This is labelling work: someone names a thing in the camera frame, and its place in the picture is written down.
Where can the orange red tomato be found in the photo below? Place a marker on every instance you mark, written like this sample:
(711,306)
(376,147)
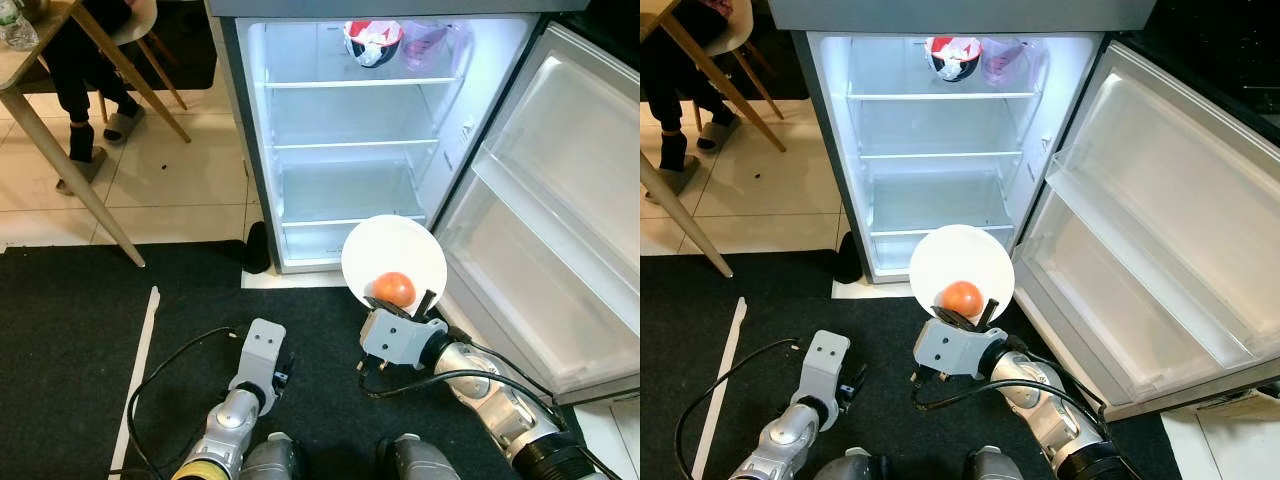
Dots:
(393,290)
(962,298)

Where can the large white bowl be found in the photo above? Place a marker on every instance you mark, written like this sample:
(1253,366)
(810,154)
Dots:
(962,260)
(393,250)

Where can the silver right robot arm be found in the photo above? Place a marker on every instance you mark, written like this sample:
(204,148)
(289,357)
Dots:
(500,405)
(1060,412)

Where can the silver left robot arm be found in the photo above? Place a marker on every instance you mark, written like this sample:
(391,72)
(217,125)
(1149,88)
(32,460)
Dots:
(790,440)
(225,430)

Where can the clear fridge drawer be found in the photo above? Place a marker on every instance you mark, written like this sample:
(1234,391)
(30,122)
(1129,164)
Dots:
(892,252)
(315,243)

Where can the grey fridge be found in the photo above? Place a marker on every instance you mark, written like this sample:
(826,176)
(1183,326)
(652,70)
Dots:
(400,6)
(960,12)

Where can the dark floor mat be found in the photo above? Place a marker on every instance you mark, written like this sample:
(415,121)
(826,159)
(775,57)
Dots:
(870,320)
(60,340)

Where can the robot left leg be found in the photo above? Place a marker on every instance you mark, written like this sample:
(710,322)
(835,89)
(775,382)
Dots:
(860,465)
(275,458)

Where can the black slipper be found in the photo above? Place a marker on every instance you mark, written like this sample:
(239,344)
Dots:
(257,248)
(850,258)

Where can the white floor strip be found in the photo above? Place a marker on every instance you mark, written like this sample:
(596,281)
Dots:
(720,380)
(140,380)

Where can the light wooden table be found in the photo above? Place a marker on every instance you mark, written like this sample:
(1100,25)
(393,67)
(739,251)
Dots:
(40,50)
(690,220)

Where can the purple plastic container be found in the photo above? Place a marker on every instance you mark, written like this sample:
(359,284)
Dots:
(1005,60)
(425,45)

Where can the red white printed bowl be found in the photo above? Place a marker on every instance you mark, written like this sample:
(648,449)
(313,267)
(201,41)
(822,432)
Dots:
(372,42)
(955,55)

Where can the black foam floor mat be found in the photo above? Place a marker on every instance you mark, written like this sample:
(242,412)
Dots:
(185,45)
(785,55)

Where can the person in pink shirt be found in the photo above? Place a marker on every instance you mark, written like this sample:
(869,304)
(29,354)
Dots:
(675,80)
(80,70)

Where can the black speckled countertop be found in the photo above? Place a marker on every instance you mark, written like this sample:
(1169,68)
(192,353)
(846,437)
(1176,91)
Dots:
(1210,40)
(610,20)

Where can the white chair wooden legs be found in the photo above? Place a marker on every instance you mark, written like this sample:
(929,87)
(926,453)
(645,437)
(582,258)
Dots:
(738,25)
(138,22)

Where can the teal cap bottle green label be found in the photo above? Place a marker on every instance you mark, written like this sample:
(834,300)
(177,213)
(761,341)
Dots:
(15,25)

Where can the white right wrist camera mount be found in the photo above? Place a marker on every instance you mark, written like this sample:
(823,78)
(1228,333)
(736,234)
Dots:
(955,350)
(400,340)

